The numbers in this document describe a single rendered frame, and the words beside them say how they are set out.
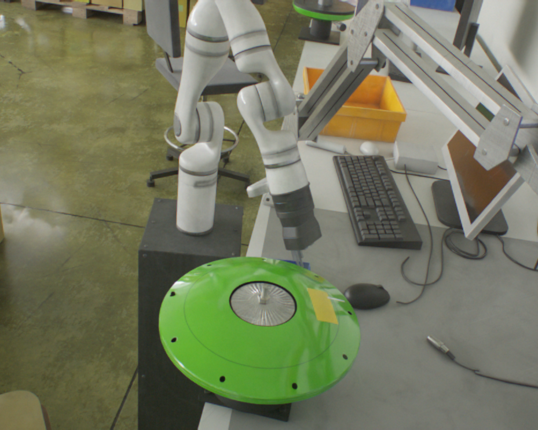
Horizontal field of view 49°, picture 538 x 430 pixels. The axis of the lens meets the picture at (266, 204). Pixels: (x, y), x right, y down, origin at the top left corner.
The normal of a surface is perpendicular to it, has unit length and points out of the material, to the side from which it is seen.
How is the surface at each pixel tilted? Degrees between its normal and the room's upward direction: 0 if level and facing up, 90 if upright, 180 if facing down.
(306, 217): 71
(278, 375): 23
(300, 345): 14
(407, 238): 6
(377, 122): 94
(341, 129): 94
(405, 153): 0
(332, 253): 0
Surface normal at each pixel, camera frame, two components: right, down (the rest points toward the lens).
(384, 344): 0.11, -0.85
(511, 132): -0.93, 0.09
